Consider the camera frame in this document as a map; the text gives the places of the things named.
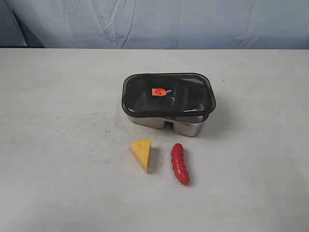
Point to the red toy sausage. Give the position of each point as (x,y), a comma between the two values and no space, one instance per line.
(178,164)

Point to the dark transparent lunch box lid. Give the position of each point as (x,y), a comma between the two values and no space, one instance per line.
(167,95)

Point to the grey-blue backdrop cloth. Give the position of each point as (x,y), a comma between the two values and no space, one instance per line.
(155,24)

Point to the stainless steel lunch box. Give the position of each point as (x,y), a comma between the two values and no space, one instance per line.
(189,126)

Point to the yellow toy cheese wedge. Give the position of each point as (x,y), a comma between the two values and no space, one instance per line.
(141,150)

